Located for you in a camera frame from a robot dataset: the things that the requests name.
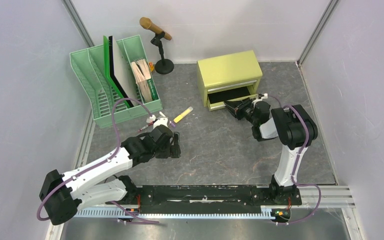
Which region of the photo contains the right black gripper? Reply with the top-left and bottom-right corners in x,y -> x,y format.
223,97 -> 257,126

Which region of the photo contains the white pen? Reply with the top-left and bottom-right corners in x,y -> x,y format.
159,111 -> 176,128

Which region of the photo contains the yellow highlighter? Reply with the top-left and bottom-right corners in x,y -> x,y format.
173,106 -> 194,124

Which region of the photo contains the yellow-green drawer chest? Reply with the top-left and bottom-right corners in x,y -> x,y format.
196,50 -> 263,111

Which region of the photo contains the green plastic folder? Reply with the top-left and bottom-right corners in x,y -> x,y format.
102,35 -> 130,99

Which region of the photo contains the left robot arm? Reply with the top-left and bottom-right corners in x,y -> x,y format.
36,125 -> 181,226

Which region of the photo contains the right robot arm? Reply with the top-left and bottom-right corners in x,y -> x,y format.
224,98 -> 318,204

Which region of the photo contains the brown microphone on stand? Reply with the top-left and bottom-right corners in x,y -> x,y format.
139,17 -> 175,75

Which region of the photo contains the small orange object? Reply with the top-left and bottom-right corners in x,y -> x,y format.
148,62 -> 155,73

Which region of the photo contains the mint green file organizer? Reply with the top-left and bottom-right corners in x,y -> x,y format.
69,35 -> 163,128

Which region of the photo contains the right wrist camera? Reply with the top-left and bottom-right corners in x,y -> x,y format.
253,93 -> 268,102

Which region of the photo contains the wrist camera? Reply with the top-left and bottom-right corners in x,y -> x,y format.
253,93 -> 268,102
146,115 -> 169,129

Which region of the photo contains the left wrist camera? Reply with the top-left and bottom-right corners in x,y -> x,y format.
146,115 -> 169,129

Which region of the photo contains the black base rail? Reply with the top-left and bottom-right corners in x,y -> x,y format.
119,185 -> 302,214

